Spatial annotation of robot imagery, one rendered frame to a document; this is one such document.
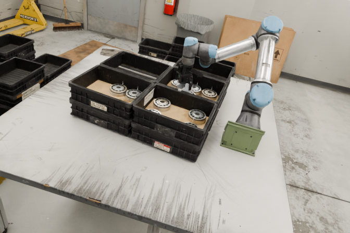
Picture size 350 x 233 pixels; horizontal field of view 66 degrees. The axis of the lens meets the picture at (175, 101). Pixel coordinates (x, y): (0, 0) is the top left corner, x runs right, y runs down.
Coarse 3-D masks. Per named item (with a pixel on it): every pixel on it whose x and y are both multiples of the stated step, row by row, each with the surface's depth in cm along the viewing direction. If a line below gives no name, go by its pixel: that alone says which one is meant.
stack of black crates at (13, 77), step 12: (12, 60) 228; (24, 60) 229; (0, 72) 219; (12, 72) 229; (24, 72) 232; (36, 72) 219; (0, 84) 197; (12, 84) 196; (24, 84) 209; (0, 96) 203; (12, 96) 201
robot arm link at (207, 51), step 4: (200, 44) 152; (204, 44) 153; (208, 44) 153; (200, 48) 152; (204, 48) 152; (208, 48) 151; (212, 48) 151; (216, 48) 152; (200, 52) 152; (204, 52) 152; (208, 52) 151; (212, 52) 151; (216, 52) 152; (200, 56) 161; (204, 56) 154; (208, 56) 153; (212, 56) 153; (204, 60) 160; (208, 60) 160
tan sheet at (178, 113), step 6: (150, 108) 157; (174, 108) 161; (180, 108) 162; (162, 114) 154; (168, 114) 154; (174, 114) 156; (180, 114) 156; (186, 114) 158; (180, 120) 152; (186, 120) 153; (198, 126) 150
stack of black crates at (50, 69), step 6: (48, 54) 269; (36, 60) 259; (42, 60) 267; (48, 60) 273; (54, 60) 272; (60, 60) 270; (66, 60) 268; (48, 66) 270; (54, 66) 272; (60, 66) 273; (66, 66) 259; (48, 72) 260; (54, 72) 243; (60, 72) 255; (48, 78) 238; (54, 78) 247
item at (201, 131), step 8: (152, 88) 157; (168, 88) 160; (144, 96) 149; (192, 96) 157; (136, 104) 141; (216, 104) 153; (144, 112) 138; (152, 112) 136; (168, 120) 135; (176, 120) 134; (208, 120) 139; (192, 128) 132; (200, 128) 131
